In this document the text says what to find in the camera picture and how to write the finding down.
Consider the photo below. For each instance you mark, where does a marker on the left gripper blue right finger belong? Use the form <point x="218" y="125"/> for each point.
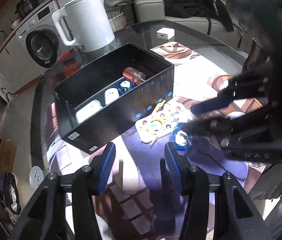
<point x="236" y="216"/>

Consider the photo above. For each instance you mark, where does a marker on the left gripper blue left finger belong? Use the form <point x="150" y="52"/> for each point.
<point x="62" y="206"/>

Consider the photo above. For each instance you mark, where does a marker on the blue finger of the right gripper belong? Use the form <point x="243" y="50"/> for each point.
<point x="235" y="92"/>
<point x="215" y="127"/>

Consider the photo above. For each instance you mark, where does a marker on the blue bottle with gold clip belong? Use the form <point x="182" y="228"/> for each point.
<point x="178" y="137"/>

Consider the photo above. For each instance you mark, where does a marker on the white remote control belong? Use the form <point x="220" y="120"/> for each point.
<point x="161" y="122"/>

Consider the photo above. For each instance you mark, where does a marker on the blue liquid bottle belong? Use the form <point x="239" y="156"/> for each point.
<point x="125" y="86"/>

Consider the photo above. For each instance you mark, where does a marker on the white power strip on floor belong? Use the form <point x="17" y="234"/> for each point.
<point x="35" y="177"/>

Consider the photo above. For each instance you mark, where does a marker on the black trash bag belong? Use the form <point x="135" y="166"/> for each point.
<point x="11" y="195"/>

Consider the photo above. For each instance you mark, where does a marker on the black jacket on sofa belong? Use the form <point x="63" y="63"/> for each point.
<point x="199" y="8"/>

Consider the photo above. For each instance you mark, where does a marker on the cardboard box on floor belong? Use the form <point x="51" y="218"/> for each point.
<point x="1" y="149"/>

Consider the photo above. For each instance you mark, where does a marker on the white cube charger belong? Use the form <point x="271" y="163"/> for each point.
<point x="165" y="33"/>

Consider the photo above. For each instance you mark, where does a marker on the black open storage box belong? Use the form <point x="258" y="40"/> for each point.
<point x="90" y="83"/>

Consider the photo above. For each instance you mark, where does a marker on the beige sofa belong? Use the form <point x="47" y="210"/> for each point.
<point x="150" y="10"/>

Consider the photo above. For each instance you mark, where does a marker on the white woven basket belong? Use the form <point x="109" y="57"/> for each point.
<point x="117" y="18"/>

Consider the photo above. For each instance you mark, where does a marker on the red gift box under table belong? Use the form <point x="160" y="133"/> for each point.
<point x="67" y="65"/>

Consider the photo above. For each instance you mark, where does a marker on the white front-load washing machine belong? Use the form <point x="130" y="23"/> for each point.
<point x="40" y="37"/>

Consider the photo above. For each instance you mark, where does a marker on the white electric kettle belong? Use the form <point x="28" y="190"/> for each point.
<point x="88" y="22"/>

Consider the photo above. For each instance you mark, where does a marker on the black rice cooker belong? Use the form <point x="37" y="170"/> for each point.
<point x="25" y="7"/>

